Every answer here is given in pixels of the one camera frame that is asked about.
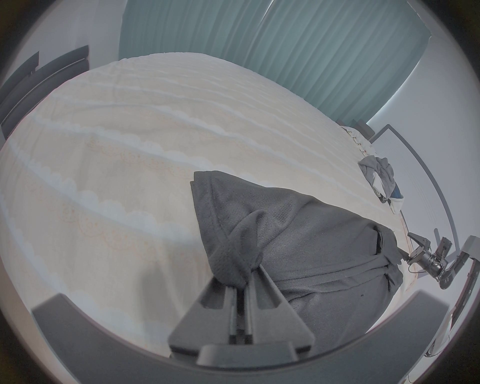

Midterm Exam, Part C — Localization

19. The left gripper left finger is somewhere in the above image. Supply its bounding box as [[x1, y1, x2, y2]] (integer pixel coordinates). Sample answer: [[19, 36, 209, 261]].
[[168, 279, 239, 353]]

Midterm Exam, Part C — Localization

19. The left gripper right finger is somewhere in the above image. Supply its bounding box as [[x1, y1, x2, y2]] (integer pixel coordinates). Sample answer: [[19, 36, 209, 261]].
[[245, 266, 315, 352]]

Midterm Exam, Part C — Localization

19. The black T-shirt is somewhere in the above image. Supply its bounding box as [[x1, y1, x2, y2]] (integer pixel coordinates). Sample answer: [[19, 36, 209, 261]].
[[190, 170, 409, 351]]

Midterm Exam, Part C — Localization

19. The pile of clothes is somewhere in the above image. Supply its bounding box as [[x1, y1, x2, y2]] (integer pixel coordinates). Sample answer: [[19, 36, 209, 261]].
[[358, 155, 406, 214]]

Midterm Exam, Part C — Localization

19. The bed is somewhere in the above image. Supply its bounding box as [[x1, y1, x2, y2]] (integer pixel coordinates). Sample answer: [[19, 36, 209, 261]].
[[0, 52, 459, 357]]

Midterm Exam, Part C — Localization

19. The white printed pillow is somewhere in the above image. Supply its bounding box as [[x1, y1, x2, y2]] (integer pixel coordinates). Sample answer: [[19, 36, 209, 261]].
[[339, 125, 376, 158]]

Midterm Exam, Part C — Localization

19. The grey bedside table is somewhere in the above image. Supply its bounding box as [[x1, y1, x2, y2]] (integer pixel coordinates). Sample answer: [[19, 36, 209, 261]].
[[337, 118, 375, 139]]

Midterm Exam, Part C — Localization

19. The blue-green curtain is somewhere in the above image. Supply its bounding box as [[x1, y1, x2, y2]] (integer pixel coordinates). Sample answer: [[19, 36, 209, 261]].
[[118, 0, 274, 77], [257, 0, 431, 128]]

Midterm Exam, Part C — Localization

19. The black chest of drawers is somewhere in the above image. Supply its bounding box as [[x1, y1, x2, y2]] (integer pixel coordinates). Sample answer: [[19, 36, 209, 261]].
[[0, 45, 91, 141]]

